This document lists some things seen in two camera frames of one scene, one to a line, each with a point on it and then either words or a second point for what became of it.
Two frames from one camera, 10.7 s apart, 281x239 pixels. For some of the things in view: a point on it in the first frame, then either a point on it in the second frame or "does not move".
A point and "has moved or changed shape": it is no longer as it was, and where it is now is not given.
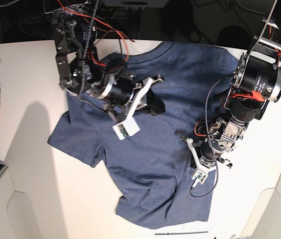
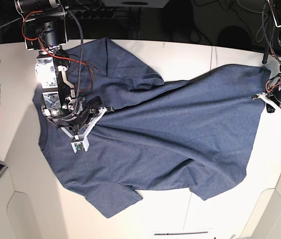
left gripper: (121, 92) -> (67, 107)
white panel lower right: (276, 214) does not move
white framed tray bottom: (176, 233) does not move
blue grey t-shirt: (153, 169) has moved or changed shape
